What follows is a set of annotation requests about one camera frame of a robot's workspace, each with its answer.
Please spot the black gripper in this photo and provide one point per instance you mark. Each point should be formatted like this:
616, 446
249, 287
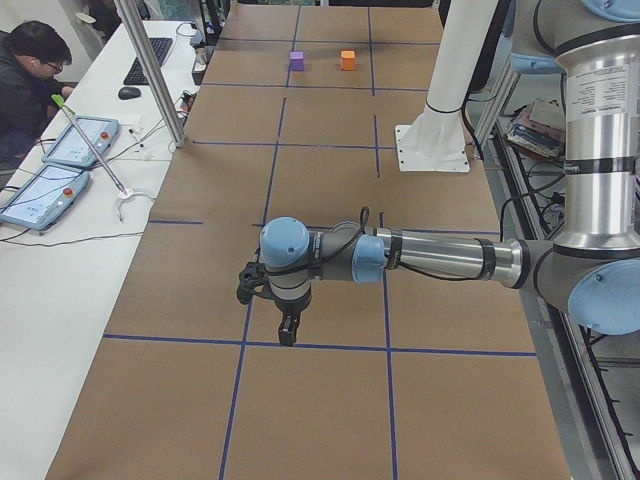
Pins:
290, 309

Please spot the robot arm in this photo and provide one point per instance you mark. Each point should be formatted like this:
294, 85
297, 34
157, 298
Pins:
590, 270

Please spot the purple block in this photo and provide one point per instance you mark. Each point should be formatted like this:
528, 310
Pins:
297, 61

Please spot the orange block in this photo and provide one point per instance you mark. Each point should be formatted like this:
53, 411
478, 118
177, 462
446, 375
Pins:
348, 60

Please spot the reacher grabber stick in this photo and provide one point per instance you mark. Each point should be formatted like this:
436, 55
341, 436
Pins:
125, 194

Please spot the near teach pendant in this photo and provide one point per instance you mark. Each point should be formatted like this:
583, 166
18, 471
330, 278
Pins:
45, 197

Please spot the teach pendant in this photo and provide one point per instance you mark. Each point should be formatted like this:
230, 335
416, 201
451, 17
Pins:
45, 197
70, 149

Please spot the far teach pendant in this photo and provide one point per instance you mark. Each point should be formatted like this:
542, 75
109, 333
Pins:
70, 149

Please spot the metal cup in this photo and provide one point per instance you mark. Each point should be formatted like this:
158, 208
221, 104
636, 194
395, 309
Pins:
201, 60

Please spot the black computer mouse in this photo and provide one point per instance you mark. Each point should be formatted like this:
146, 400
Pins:
129, 92

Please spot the stack of books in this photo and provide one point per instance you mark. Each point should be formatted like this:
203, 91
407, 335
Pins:
539, 127

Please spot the seated person in black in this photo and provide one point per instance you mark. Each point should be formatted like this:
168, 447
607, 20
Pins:
32, 54

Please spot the white central pillar mount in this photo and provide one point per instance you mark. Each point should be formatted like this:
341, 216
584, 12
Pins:
435, 141

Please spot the aluminium frame post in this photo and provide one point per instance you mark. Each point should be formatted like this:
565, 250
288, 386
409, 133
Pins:
133, 24

